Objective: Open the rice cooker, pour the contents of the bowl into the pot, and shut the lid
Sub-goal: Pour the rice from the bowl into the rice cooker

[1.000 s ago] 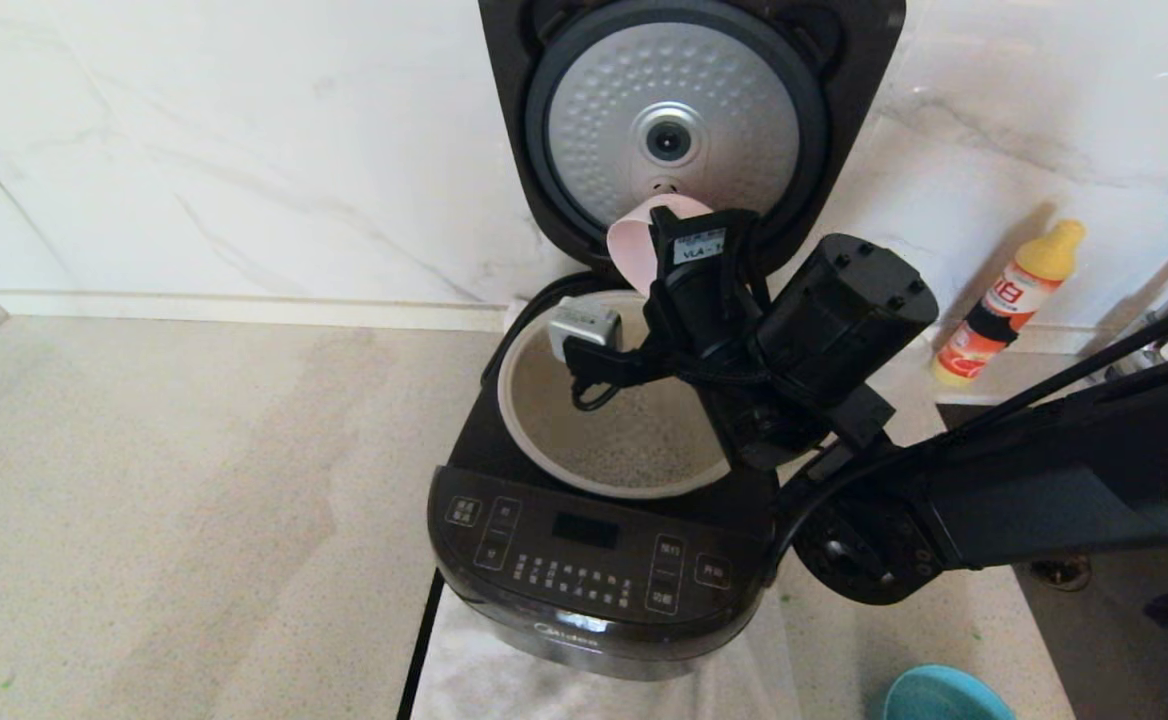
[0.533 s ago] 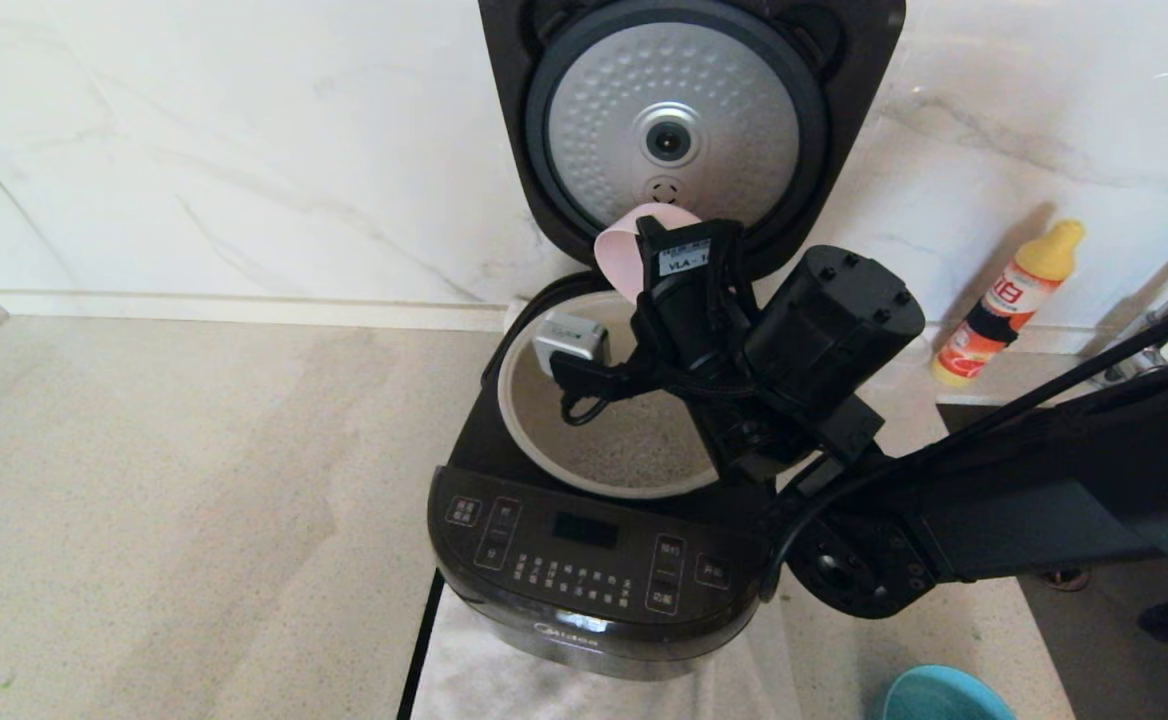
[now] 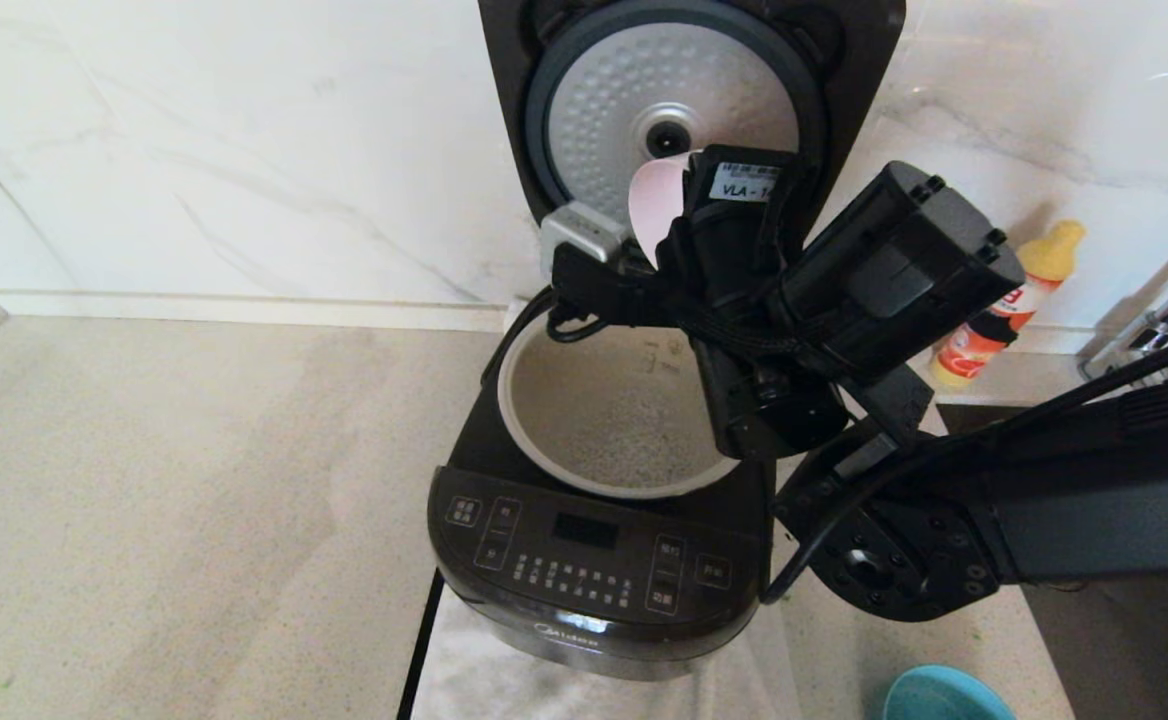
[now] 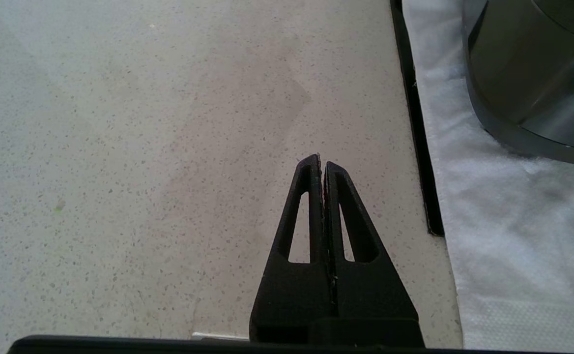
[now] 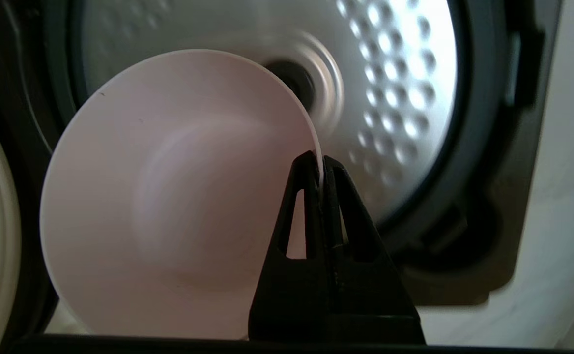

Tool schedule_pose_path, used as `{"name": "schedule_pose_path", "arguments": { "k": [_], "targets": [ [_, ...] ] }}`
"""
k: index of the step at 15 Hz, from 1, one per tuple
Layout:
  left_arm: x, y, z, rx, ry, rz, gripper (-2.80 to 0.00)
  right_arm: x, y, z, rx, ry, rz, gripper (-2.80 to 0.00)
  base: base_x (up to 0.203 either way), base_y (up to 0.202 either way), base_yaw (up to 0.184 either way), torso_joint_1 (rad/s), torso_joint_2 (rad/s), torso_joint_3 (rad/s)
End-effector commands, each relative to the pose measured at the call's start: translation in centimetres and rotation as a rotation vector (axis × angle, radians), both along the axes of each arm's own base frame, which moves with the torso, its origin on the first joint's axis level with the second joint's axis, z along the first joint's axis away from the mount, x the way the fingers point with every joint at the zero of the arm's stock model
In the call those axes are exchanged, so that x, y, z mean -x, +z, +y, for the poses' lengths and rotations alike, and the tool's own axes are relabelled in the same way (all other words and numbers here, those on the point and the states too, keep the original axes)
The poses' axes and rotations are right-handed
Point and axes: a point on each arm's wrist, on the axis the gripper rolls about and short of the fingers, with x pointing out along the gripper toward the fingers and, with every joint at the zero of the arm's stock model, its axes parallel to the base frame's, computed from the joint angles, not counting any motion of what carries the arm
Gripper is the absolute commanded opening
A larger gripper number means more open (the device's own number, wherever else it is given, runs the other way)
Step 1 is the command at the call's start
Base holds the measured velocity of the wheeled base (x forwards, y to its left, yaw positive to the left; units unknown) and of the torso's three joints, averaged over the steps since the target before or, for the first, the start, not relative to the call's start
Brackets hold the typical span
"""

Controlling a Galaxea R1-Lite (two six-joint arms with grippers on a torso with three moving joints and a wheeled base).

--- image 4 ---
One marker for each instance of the black rice cooker base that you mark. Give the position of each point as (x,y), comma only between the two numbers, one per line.
(537,73)

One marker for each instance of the black strip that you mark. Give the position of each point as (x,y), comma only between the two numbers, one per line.
(422,147)

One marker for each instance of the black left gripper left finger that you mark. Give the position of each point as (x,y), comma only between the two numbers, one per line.
(292,300)

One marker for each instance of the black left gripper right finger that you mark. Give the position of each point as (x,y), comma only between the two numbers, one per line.
(375,300)

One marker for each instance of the white translucent mat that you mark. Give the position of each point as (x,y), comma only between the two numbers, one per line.
(513,236)

